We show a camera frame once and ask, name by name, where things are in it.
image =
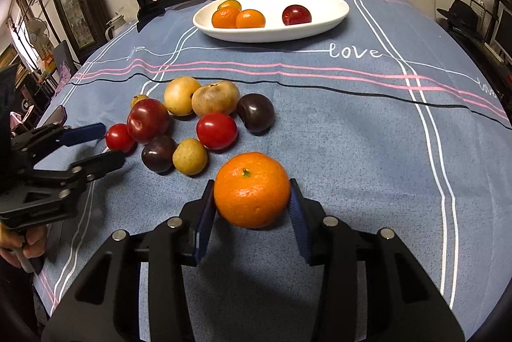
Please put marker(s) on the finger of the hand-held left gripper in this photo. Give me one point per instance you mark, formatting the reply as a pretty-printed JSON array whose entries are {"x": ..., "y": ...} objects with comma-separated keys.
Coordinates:
[
  {"x": 84, "y": 134},
  {"x": 104, "y": 162}
]

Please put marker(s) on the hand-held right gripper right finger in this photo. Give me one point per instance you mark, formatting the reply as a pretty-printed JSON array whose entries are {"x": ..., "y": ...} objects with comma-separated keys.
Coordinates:
[{"x": 299, "y": 224}]

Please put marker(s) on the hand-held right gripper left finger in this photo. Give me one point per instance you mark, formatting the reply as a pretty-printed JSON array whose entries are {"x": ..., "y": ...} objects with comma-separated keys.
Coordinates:
[{"x": 204, "y": 224}]

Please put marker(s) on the small red cherry tomato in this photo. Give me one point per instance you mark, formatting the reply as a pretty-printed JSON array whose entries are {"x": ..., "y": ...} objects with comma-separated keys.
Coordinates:
[{"x": 119, "y": 138}]

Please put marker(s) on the dark purple plum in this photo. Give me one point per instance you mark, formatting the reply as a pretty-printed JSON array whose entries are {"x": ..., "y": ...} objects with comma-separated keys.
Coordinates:
[
  {"x": 256, "y": 113},
  {"x": 158, "y": 154}
]

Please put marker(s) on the red plum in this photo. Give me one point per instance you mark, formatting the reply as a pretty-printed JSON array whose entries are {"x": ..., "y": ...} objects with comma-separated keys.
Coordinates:
[
  {"x": 147, "y": 121},
  {"x": 296, "y": 15}
]

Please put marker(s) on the small yellow round fruit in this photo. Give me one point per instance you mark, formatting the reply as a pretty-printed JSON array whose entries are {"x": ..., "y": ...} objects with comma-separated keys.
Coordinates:
[{"x": 139, "y": 99}]

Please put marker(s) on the yellow speckled round fruit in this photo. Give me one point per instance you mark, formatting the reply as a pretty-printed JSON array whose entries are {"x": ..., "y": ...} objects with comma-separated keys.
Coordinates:
[{"x": 190, "y": 157}]

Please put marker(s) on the large red cherry tomato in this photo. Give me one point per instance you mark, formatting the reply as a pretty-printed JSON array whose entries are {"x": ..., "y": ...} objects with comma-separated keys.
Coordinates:
[{"x": 216, "y": 131}]

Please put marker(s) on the large yellow round fruit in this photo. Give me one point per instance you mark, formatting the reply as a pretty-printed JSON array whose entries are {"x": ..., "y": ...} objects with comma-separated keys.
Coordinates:
[{"x": 180, "y": 96}]

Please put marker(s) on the brown wrinkled fruit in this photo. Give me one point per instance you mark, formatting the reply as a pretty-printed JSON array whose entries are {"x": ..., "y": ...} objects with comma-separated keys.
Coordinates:
[{"x": 216, "y": 99}]

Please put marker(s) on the white oval plate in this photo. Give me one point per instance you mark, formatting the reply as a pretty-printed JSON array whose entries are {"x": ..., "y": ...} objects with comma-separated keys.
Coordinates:
[{"x": 272, "y": 32}]

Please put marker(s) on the person's left hand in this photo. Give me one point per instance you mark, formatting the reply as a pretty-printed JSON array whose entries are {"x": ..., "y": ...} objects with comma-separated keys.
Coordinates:
[{"x": 34, "y": 242}]

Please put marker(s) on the white standing fan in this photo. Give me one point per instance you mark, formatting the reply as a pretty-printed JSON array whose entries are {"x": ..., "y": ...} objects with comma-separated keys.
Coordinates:
[{"x": 38, "y": 31}]

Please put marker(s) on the white kettle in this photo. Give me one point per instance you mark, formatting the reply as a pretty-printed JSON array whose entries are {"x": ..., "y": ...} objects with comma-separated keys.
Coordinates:
[{"x": 116, "y": 24}]

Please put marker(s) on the greenish mandarin orange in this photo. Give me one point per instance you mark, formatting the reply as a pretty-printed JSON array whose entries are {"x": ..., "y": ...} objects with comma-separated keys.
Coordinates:
[{"x": 228, "y": 4}]

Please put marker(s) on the black low cabinet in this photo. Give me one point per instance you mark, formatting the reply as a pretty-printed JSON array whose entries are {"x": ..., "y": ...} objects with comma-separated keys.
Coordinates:
[{"x": 480, "y": 54}]

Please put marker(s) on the black hat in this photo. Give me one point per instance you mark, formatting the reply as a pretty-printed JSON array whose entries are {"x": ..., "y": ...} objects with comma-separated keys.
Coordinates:
[{"x": 462, "y": 12}]

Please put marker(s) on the computer monitor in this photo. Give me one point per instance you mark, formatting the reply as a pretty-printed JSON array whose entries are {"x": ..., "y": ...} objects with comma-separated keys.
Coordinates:
[{"x": 503, "y": 32}]

